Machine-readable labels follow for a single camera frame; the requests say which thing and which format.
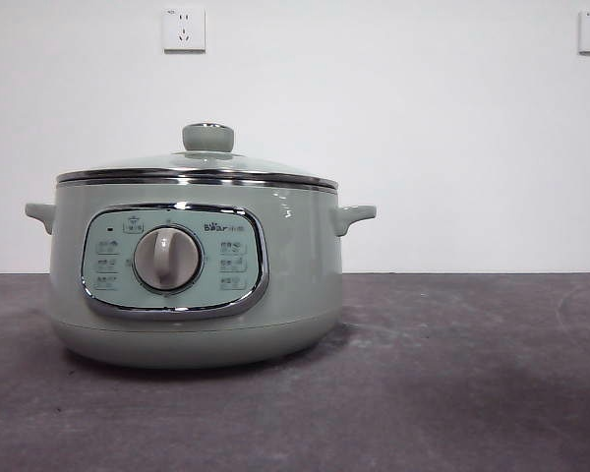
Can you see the glass lid with green knob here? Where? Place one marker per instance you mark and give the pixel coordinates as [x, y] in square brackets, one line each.
[208, 137]

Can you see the pale green electric cooking pot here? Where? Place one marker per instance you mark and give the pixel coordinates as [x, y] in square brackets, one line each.
[305, 275]

